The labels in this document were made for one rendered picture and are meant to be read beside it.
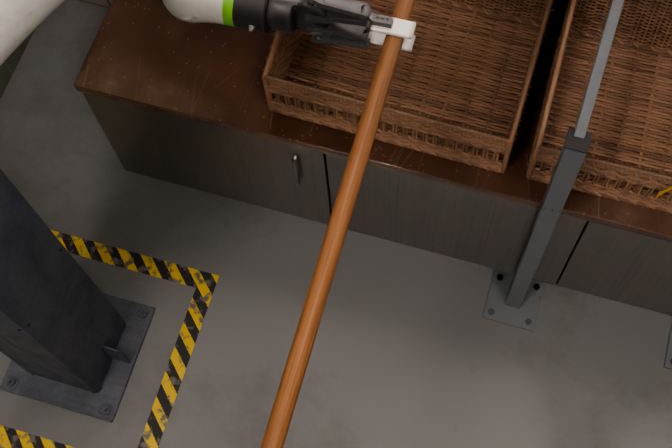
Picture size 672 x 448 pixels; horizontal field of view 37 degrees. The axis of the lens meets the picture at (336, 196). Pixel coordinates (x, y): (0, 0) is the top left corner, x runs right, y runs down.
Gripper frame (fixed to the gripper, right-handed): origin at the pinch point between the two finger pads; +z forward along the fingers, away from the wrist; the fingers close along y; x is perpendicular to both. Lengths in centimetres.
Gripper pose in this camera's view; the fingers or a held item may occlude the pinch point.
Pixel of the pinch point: (393, 33)
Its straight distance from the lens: 165.6
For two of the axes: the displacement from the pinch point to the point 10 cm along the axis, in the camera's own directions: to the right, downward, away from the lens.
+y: 0.4, 4.0, 9.2
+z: 9.6, 2.3, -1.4
